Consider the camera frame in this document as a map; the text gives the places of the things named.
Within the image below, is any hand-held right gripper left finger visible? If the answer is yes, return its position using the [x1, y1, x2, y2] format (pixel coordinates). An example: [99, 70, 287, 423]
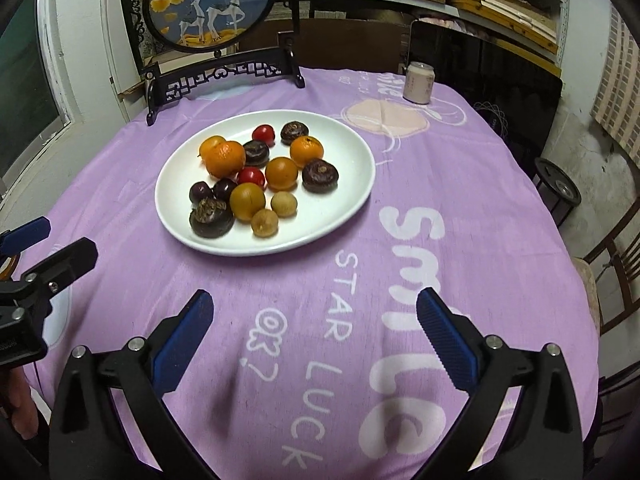
[48, 289, 216, 480]

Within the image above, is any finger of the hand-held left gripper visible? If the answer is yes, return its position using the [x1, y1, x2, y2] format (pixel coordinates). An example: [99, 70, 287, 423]
[0, 216, 52, 256]
[10, 237, 98, 311]

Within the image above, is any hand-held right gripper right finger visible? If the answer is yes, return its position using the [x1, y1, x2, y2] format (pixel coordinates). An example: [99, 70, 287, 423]
[416, 287, 583, 480]

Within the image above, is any dark water chestnut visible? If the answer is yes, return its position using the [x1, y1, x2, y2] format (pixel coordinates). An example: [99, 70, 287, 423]
[280, 120, 309, 145]
[242, 140, 271, 167]
[301, 158, 341, 193]
[189, 197, 236, 239]

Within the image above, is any tan longan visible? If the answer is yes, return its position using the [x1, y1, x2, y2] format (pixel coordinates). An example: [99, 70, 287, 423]
[270, 192, 298, 218]
[250, 209, 280, 238]

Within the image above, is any dark purple plum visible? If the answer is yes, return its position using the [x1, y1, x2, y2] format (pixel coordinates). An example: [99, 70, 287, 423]
[188, 181, 214, 206]
[212, 178, 239, 201]

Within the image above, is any yellow orange round fruit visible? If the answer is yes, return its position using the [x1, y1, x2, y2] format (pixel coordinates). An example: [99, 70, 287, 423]
[229, 182, 267, 222]

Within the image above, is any white oval plate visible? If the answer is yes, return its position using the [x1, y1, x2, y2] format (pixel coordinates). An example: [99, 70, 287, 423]
[154, 109, 377, 255]

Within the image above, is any large orange mandarin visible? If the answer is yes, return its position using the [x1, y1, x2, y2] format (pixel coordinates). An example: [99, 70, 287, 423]
[205, 141, 247, 180]

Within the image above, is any small smooth orange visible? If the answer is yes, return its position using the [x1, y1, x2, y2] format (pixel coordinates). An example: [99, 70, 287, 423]
[265, 157, 299, 192]
[199, 135, 227, 161]

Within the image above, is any person's left hand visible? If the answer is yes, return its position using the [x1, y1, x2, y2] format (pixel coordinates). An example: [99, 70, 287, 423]
[0, 367, 41, 438]

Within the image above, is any purple printed tablecloth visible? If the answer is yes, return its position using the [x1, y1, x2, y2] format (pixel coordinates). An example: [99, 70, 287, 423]
[0, 65, 601, 480]

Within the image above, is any wooden chair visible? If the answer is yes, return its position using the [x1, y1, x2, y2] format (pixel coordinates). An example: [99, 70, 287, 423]
[570, 220, 640, 333]

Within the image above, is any black round stool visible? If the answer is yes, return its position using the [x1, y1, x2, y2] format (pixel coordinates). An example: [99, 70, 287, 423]
[532, 157, 582, 226]

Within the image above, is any wood framed white board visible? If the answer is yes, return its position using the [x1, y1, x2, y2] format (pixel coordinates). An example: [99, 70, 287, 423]
[100, 0, 151, 123]

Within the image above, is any small orange with stem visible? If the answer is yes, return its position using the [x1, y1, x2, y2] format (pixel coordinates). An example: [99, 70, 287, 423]
[289, 135, 325, 168]

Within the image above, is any pale drink can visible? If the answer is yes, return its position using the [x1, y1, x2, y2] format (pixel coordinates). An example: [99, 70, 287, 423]
[402, 61, 436, 105]

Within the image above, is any round painted screen black stand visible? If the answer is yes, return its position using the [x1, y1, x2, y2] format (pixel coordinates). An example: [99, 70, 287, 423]
[117, 0, 306, 127]

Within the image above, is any tile patterned sheet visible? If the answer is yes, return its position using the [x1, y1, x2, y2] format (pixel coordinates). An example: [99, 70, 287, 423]
[590, 5, 640, 161]

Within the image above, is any window with white frame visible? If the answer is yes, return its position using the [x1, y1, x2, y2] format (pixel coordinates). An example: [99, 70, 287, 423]
[0, 0, 73, 196]

